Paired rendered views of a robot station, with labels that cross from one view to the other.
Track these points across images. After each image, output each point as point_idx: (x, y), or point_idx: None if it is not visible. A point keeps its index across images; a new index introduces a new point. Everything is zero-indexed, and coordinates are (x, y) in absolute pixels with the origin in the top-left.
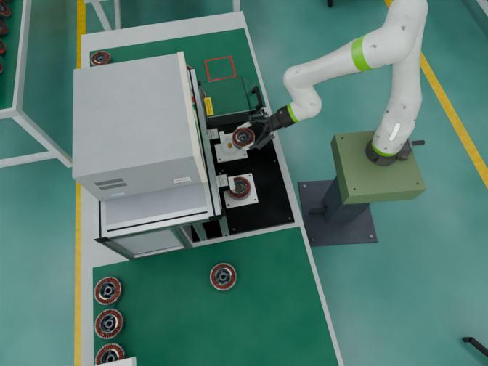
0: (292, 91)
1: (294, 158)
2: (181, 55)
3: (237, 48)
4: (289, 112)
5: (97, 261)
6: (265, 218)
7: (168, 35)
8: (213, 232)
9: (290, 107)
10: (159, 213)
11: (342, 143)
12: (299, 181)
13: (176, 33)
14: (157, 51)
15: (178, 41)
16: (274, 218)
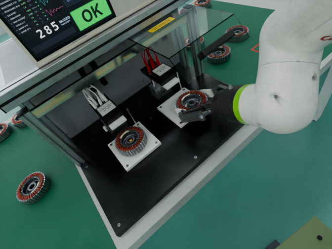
0: (259, 52)
1: (303, 217)
2: None
3: None
4: (236, 93)
5: None
6: (108, 192)
7: (269, 5)
8: (79, 151)
9: (246, 86)
10: (1, 63)
11: (306, 245)
12: (279, 240)
13: (276, 6)
14: (243, 13)
15: (269, 12)
16: (111, 204)
